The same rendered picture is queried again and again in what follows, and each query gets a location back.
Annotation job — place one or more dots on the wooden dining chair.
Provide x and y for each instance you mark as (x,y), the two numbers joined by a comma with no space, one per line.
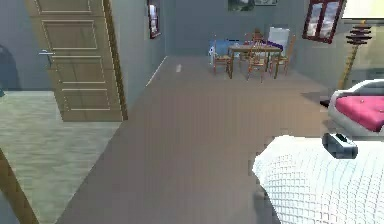
(248,39)
(284,58)
(220,60)
(256,61)

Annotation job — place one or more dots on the blue and white box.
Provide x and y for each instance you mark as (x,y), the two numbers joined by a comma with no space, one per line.
(220,46)

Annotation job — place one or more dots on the wooden dining table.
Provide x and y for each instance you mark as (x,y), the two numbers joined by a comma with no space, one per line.
(255,49)

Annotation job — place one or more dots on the dark red framed picture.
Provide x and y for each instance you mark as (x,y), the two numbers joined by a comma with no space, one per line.
(153,18)

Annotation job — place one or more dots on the white board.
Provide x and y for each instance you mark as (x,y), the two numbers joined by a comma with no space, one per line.
(279,36)

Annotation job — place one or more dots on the light wooden room door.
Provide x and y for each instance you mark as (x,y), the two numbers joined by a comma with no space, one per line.
(80,66)

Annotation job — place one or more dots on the dark red framed window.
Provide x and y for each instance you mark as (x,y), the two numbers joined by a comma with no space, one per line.
(322,19)

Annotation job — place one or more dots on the white armchair with pink cushion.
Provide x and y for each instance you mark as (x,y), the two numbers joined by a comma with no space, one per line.
(361,110)

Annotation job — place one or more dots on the floor lamp with cream shade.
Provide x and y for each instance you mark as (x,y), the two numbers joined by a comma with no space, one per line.
(358,36)

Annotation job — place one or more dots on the green landscape wall picture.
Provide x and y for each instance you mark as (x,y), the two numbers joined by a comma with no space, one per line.
(240,4)

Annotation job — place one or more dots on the grey framed wall picture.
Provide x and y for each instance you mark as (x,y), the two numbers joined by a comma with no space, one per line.
(265,2)

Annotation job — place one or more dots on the brown wooden door frame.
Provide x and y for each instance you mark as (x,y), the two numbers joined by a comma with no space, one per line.
(15,191)

